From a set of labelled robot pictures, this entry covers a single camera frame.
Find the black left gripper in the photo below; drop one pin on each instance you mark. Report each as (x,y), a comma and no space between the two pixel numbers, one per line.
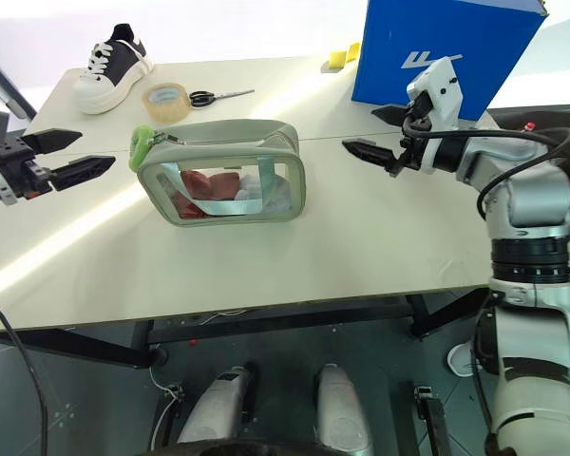
(19,166)

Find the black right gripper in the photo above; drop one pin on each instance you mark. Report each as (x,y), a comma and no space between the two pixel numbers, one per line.
(415,152)

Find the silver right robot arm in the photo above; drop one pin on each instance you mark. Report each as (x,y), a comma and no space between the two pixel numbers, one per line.
(527,199)

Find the clear grey-trimmed toiletry bag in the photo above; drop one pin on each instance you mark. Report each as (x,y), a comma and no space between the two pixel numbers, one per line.
(266,135)

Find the light blue cloth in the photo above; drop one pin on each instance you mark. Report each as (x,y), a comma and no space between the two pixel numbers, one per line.
(261,190)

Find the dark red cloth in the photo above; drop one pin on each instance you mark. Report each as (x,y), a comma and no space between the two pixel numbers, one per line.
(202,187)

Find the green zipper pull tag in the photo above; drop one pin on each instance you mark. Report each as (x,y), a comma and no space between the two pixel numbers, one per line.
(140,142)

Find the yellow sponge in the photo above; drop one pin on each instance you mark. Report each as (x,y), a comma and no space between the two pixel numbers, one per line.
(336,58)
(353,51)

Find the black and white sneaker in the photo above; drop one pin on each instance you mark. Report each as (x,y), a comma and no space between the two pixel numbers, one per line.
(109,76)

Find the blue cardboard box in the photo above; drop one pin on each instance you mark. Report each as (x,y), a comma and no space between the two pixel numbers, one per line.
(432,43)

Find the clear packing tape roll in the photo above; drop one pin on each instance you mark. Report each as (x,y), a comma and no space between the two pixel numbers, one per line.
(166,101)

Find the white round floor dish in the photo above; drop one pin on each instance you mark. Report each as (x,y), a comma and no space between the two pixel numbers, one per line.
(461,361)

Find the silver right robot leg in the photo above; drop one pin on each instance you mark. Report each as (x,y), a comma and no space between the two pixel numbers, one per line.
(342,408)

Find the silver robot leg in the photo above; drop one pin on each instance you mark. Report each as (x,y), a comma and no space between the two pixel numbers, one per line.
(342,408)
(218,404)

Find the silver left robot leg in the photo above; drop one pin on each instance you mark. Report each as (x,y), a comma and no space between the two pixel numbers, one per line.
(218,404)

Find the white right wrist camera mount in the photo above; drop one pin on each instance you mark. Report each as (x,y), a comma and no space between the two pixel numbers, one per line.
(442,85)

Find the black metal table frame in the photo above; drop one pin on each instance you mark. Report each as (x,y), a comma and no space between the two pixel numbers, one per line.
(275,316)

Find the black floor bracket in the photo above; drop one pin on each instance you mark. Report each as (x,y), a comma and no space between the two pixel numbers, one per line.
(430,413)

